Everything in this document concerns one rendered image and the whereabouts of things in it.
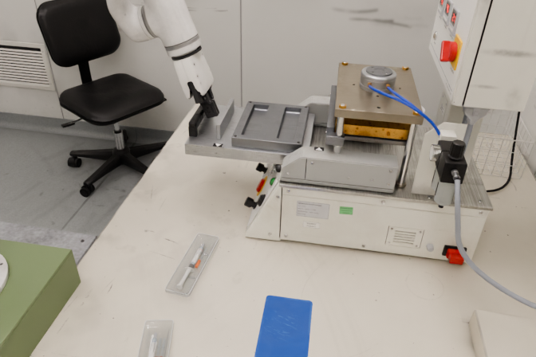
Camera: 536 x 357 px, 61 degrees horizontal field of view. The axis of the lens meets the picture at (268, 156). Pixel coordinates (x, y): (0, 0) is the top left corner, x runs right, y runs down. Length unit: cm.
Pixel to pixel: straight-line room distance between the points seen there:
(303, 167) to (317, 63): 159
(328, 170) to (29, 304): 64
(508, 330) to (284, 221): 50
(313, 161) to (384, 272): 31
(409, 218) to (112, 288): 67
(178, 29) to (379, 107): 47
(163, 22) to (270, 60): 156
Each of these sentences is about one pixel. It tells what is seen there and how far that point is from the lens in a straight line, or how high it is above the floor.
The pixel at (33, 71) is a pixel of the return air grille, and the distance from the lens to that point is 324.
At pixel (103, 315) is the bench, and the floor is 75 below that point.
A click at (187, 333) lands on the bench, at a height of 75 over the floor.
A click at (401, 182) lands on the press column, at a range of 106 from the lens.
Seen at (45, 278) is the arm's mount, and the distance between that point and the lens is 101.
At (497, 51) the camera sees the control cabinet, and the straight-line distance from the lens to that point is 92.
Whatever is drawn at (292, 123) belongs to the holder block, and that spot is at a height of 98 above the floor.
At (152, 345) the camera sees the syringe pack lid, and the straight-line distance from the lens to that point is 95.
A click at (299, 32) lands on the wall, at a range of 251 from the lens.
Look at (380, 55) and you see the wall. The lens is 253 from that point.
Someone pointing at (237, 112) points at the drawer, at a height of 97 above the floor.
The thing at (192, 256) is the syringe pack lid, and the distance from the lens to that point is 109.
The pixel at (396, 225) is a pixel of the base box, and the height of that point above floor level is 85.
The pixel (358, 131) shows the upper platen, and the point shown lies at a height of 104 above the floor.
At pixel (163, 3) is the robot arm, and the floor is 128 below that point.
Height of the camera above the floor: 153
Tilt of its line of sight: 32 degrees down
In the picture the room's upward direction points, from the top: 2 degrees clockwise
